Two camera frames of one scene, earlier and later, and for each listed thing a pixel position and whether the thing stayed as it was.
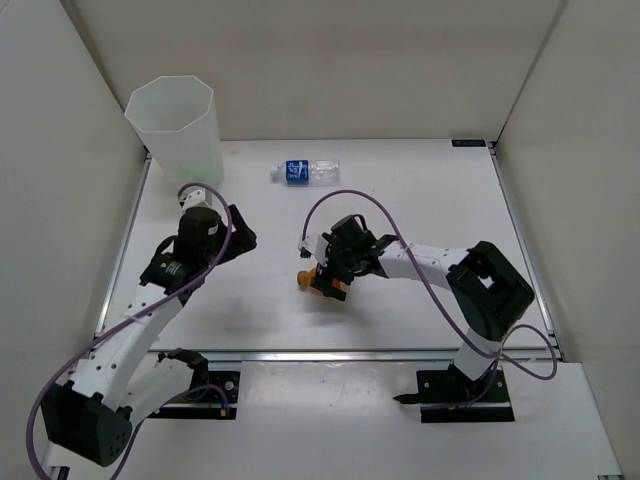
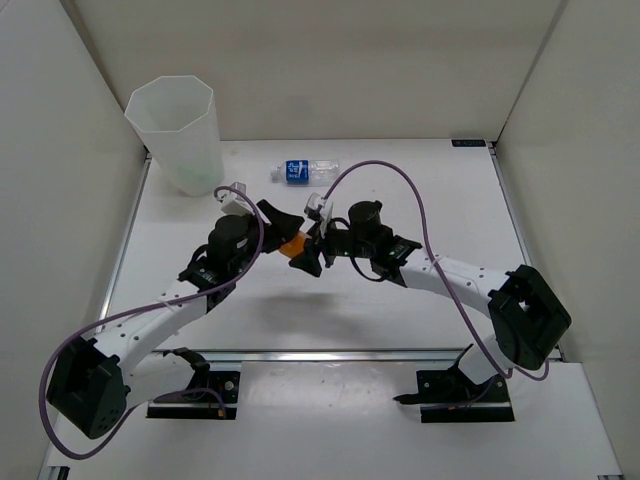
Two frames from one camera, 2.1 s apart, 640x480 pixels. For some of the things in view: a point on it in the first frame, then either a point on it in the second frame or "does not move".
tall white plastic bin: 176,120 does not move
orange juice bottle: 305,279 → 294,246
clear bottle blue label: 307,172 does not move
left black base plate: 217,400 does not move
